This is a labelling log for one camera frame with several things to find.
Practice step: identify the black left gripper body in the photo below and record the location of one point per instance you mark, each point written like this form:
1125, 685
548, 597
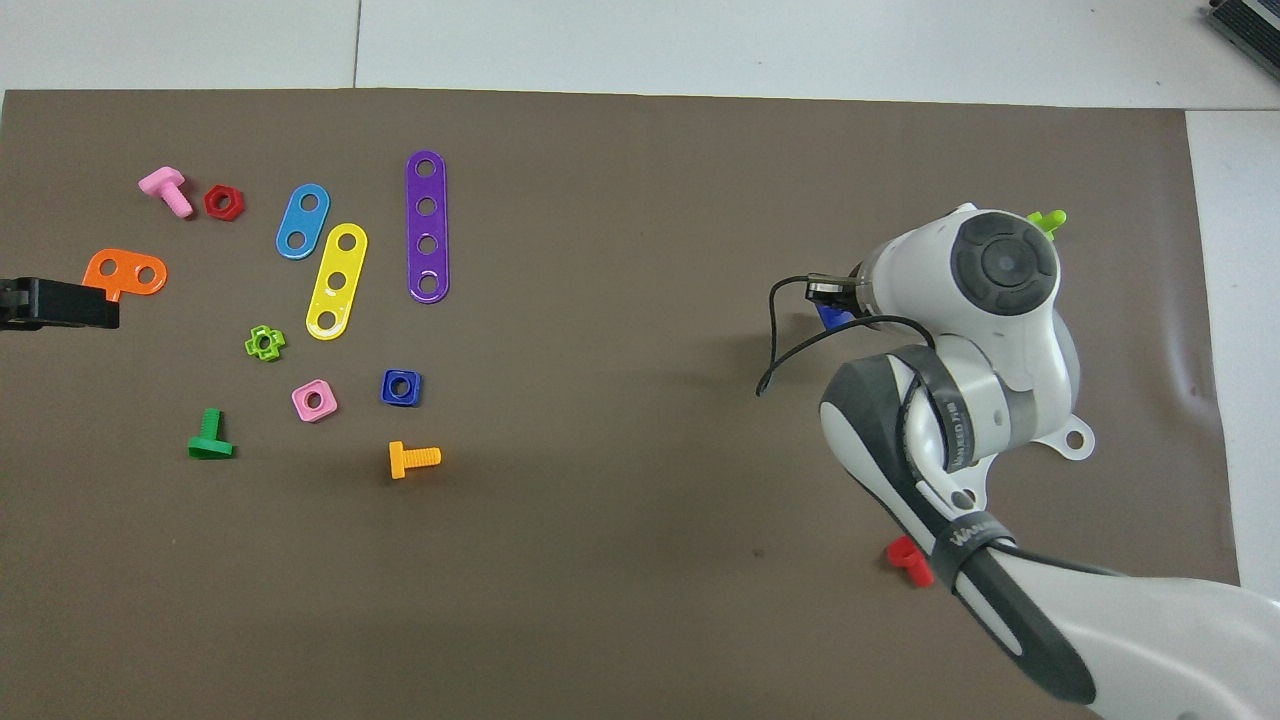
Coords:
15, 305

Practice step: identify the blue square nut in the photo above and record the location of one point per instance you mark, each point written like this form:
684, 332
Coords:
388, 392

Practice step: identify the blue triangle-head bolt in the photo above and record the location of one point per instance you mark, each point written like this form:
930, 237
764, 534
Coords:
835, 315

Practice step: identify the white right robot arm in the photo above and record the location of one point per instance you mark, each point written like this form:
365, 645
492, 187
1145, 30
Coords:
1000, 300

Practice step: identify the orange angled three-hole plate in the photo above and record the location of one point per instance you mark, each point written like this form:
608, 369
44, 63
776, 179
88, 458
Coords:
128, 272

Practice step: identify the pink plastic bolt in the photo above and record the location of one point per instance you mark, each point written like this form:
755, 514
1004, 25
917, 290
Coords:
165, 188

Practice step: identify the red hexagon nut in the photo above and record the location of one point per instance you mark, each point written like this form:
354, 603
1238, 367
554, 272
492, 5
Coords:
211, 204

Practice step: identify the lime green cross nut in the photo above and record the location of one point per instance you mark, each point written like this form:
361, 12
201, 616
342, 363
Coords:
252, 345

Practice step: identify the green plastic bolt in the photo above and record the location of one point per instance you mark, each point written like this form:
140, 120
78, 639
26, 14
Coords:
210, 437

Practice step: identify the blue two-hole plate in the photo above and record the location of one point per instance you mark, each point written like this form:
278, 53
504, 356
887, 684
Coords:
302, 221

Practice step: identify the pink square nut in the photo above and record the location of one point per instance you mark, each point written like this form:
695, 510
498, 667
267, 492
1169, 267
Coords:
300, 405

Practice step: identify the yellow three-hole plate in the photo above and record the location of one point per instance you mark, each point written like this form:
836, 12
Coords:
343, 262

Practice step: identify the purple four-hole plate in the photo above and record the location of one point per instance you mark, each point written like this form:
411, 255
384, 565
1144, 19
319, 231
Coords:
427, 225

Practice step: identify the orange plastic bolt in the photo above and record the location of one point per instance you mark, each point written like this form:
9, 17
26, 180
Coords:
413, 459

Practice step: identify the brown table mat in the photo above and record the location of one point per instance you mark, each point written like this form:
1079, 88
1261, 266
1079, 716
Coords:
600, 400

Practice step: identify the red plastic bolt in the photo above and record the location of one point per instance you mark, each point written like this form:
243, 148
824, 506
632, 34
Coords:
908, 560

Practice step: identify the lime green cross bolt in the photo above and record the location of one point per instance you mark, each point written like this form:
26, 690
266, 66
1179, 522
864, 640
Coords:
1048, 220

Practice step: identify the white curved hole plate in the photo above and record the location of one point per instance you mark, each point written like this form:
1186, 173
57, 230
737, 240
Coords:
1064, 446

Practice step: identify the dark grey ribbed device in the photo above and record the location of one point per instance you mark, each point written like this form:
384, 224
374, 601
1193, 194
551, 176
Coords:
1255, 25

